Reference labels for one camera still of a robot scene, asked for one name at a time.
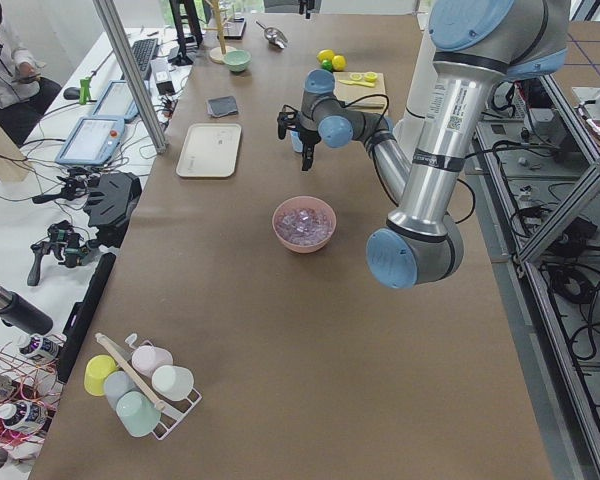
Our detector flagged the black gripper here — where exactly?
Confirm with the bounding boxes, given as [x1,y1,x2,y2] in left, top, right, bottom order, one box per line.
[298,0,314,20]
[276,104,320,171]

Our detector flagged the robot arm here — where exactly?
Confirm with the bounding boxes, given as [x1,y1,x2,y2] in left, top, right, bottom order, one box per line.
[277,1,570,289]

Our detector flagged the light blue plastic cup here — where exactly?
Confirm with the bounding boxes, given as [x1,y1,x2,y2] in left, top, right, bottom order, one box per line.
[290,131,303,153]

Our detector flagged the steel ice scoop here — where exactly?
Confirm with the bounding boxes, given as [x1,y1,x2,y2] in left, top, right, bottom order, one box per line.
[255,20,288,50]

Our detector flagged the pink bowl of ice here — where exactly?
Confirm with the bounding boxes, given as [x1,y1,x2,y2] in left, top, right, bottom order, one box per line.
[271,196,337,254]

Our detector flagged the pink cup in rack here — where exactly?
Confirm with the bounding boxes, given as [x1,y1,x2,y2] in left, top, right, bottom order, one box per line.
[131,345,173,378]

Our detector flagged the white cup in rack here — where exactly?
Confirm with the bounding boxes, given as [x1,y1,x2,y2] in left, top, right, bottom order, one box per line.
[151,365,195,401]

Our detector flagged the grey cup in rack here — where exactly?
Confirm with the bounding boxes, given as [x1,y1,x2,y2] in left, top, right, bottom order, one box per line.
[103,370,136,409]

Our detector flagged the yellow cup in rack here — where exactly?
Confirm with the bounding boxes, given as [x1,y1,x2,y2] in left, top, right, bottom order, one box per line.
[83,354,118,397]

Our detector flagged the mint cup in rack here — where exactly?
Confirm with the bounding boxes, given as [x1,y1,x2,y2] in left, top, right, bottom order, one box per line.
[116,391,161,437]

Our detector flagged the whole lemon outer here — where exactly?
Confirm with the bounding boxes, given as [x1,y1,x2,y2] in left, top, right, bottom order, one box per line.
[316,49,335,63]

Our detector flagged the green lime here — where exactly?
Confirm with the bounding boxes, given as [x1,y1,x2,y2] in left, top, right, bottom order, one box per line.
[320,59,333,72]

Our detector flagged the whole lemon near board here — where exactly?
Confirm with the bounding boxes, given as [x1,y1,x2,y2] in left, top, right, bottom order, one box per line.
[331,55,347,72]

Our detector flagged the bamboo cutting board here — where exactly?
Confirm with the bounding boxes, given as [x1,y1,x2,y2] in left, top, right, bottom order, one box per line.
[329,72,388,116]

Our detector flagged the mint green bowl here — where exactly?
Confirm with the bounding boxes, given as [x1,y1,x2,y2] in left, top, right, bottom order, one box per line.
[223,49,251,73]

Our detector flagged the yellow plastic knife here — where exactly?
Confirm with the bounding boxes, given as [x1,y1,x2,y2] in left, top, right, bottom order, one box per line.
[337,79,376,88]

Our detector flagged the lemon half upper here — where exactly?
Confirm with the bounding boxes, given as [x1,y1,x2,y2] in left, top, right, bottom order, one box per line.
[363,71,378,83]

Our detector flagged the cream rabbit serving tray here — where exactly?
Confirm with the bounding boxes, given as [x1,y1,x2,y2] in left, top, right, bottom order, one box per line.
[175,123,242,179]

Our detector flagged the grey folded cloth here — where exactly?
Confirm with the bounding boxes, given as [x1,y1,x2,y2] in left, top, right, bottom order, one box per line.
[207,96,239,118]

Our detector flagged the wooden glass drying stand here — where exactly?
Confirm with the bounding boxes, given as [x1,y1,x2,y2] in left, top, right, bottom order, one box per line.
[205,0,236,64]

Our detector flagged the black keyboard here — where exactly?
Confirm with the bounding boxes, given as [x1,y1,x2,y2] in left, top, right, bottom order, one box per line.
[131,38,158,80]

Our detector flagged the teach pendant far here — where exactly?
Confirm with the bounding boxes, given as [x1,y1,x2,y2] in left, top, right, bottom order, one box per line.
[92,80,139,123]

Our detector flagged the teach pendant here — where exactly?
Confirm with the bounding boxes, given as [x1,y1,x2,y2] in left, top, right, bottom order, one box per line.
[92,80,139,123]
[55,115,126,167]

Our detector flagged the teach pendant near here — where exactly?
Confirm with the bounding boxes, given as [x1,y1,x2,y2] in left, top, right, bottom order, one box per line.
[55,115,126,167]

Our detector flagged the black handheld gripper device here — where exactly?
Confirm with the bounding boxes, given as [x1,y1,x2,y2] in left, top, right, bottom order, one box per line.
[26,220,101,286]

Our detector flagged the person in white hoodie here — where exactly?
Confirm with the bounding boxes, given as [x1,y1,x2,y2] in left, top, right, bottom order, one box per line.
[0,3,61,146]

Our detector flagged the black thermos bottle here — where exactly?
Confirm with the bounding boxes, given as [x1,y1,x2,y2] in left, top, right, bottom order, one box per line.
[0,285,53,335]

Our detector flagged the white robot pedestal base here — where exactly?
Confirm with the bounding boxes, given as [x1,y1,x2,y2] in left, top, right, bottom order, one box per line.
[394,1,437,154]

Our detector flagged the aluminium frame post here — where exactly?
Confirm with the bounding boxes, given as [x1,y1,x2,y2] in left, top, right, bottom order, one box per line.
[93,0,167,154]

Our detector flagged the white wire cup rack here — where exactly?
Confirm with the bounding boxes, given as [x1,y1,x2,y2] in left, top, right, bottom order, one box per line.
[95,333,203,441]

